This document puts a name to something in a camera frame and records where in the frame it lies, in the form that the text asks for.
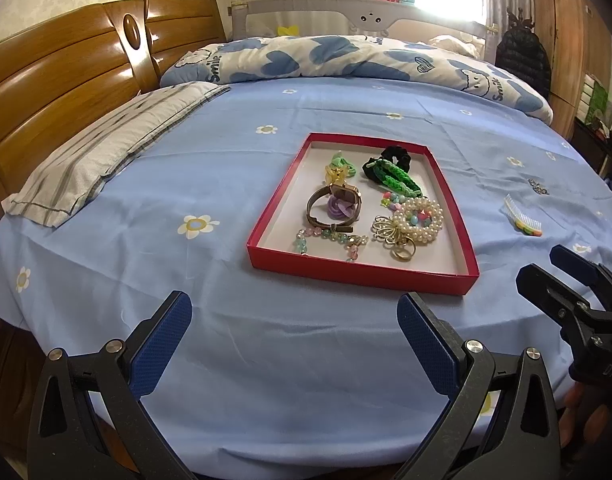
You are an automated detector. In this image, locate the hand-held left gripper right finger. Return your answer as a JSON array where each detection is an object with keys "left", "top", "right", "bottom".
[{"left": 393, "top": 291, "right": 562, "bottom": 480}]

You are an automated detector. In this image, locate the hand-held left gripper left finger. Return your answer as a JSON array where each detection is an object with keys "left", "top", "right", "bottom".
[{"left": 26, "top": 290, "right": 197, "bottom": 480}]

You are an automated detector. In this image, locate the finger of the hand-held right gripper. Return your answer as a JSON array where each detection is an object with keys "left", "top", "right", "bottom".
[
  {"left": 516, "top": 264, "right": 595, "bottom": 334},
  {"left": 550, "top": 245, "right": 612, "bottom": 309}
]

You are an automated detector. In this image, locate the white comb hair clip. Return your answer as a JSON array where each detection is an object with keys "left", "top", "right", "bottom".
[{"left": 503, "top": 193, "right": 544, "bottom": 237}]

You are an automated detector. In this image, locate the white pearl bracelet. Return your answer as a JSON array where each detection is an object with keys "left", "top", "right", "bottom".
[{"left": 392, "top": 197, "right": 445, "bottom": 247}]

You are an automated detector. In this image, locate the metal flower brooch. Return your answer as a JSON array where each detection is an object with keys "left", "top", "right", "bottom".
[{"left": 371, "top": 215, "right": 401, "bottom": 246}]

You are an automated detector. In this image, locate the translucent bead bracelet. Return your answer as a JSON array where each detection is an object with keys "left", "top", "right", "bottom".
[{"left": 295, "top": 226, "right": 369, "bottom": 263}]

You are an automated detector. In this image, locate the colourful bead bracelet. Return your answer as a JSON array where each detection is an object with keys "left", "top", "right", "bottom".
[{"left": 380, "top": 191, "right": 437, "bottom": 229}]

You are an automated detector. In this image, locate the wrist watch brown strap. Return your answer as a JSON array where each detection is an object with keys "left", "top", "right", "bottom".
[{"left": 306, "top": 183, "right": 365, "bottom": 229}]

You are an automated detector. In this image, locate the purple coil hair tie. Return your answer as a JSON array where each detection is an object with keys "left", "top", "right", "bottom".
[{"left": 326, "top": 197, "right": 355, "bottom": 221}]

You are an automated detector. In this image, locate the red shallow box tray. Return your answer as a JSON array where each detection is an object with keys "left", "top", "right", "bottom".
[{"left": 246, "top": 132, "right": 481, "bottom": 297}]

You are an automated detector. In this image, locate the green braided hair tie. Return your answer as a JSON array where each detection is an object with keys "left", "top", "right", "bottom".
[{"left": 368, "top": 157, "right": 425, "bottom": 199}]

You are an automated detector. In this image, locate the person's right hand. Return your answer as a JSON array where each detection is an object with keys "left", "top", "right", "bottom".
[{"left": 558, "top": 384, "right": 612, "bottom": 454}]

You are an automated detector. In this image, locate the blue flowered bed sheet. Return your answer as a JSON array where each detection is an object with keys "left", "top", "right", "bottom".
[{"left": 0, "top": 77, "right": 612, "bottom": 467}]

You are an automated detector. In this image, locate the green and white box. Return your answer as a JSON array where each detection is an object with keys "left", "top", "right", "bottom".
[{"left": 581, "top": 74, "right": 610, "bottom": 126}]

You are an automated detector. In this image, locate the black scrunchie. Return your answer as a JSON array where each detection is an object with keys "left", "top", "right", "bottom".
[{"left": 362, "top": 146, "right": 413, "bottom": 181}]

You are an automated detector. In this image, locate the grey striped pillow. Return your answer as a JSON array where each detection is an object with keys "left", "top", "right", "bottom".
[{"left": 0, "top": 82, "right": 231, "bottom": 229}]

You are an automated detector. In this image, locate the black puffer jacket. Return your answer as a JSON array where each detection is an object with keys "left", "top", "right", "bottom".
[{"left": 496, "top": 7, "right": 552, "bottom": 99}]

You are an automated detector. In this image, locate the wooden wardrobe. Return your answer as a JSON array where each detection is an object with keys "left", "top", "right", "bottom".
[{"left": 531, "top": 0, "right": 595, "bottom": 107}]

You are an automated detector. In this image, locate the wooden headboard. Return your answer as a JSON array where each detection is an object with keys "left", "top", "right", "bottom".
[{"left": 0, "top": 0, "right": 227, "bottom": 221}]

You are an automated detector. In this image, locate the white blue heart duvet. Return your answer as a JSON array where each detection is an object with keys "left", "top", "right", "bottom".
[{"left": 160, "top": 35, "right": 555, "bottom": 124}]

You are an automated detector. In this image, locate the light green hair tie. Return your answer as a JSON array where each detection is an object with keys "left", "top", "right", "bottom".
[{"left": 328, "top": 151, "right": 359, "bottom": 178}]

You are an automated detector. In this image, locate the grey bed guard rail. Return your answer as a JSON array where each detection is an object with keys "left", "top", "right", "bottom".
[{"left": 228, "top": 0, "right": 500, "bottom": 66}]

